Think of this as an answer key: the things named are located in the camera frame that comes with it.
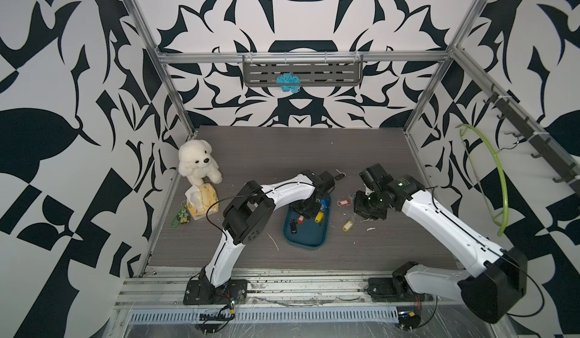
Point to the green hoop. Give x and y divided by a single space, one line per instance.
494 189

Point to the black tag key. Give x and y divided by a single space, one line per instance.
340 175

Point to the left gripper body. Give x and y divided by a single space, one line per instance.
309 209

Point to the yellow white tag key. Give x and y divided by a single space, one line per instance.
348 225

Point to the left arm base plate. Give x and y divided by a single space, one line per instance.
202 293

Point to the white teddy bear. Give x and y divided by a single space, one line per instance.
196 163

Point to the green carabiner keychain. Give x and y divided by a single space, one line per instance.
182 217

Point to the black hook rail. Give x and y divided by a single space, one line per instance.
545 145

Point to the teal scrunchie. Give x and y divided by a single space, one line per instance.
289 83

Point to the grey wall shelf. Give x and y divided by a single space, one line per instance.
313 70

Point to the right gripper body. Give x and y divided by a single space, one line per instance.
368 205

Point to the tissue packet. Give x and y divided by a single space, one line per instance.
201 200

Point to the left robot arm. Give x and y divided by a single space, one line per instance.
249 212

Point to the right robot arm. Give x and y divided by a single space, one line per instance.
492 281

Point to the teal plastic storage box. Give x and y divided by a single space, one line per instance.
307 233

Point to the pile of keys in box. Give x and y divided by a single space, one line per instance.
296 221

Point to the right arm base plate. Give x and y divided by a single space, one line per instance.
385 288

